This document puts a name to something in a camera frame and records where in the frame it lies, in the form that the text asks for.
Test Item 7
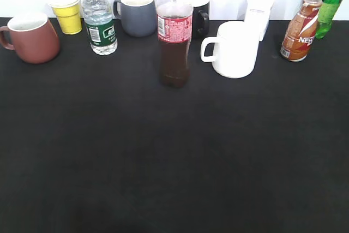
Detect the cola bottle red label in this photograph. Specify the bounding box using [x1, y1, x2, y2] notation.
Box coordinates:
[155, 0, 193, 88]

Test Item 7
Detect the brown Nescafe coffee bottle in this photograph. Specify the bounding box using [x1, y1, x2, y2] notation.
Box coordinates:
[280, 0, 322, 62]

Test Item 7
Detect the white ceramic mug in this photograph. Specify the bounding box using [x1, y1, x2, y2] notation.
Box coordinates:
[200, 21, 260, 79]

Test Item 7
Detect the clear water bottle green label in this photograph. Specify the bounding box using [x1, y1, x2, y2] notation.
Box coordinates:
[81, 0, 117, 55]

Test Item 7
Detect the black ceramic mug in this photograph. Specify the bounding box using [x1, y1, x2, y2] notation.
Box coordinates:
[192, 0, 210, 39]

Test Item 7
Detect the red ceramic mug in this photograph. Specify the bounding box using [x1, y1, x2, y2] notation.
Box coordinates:
[1, 12, 61, 64]

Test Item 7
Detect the white milk carton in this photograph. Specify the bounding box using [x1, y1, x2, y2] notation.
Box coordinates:
[244, 0, 275, 41]

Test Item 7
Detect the grey ceramic mug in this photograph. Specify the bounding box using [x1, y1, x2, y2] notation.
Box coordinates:
[113, 0, 157, 37]

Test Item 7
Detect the yellow paper cup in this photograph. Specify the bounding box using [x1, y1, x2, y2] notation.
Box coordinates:
[48, 0, 82, 35]

